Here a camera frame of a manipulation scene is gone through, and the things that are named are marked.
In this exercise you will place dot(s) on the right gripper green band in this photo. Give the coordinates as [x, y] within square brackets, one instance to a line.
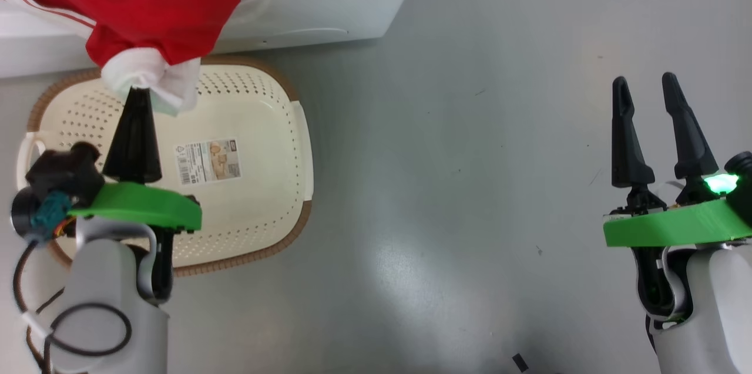
[664, 227]

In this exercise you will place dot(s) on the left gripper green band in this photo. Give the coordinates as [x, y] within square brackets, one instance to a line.
[141, 204]

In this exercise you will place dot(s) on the paper label in basket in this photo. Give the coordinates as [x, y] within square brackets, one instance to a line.
[207, 161]

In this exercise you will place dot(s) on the cream perforated laundry basket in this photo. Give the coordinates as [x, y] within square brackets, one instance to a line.
[252, 145]

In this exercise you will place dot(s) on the white washing machine body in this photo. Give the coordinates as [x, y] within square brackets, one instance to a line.
[329, 4]

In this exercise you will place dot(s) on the small black tape piece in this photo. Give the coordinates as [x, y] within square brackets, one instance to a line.
[520, 362]

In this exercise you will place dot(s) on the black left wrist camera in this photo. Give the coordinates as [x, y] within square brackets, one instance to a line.
[56, 186]

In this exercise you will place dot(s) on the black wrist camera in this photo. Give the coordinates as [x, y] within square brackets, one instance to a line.
[743, 180]
[56, 186]

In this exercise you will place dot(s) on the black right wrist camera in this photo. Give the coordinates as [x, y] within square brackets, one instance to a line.
[743, 180]

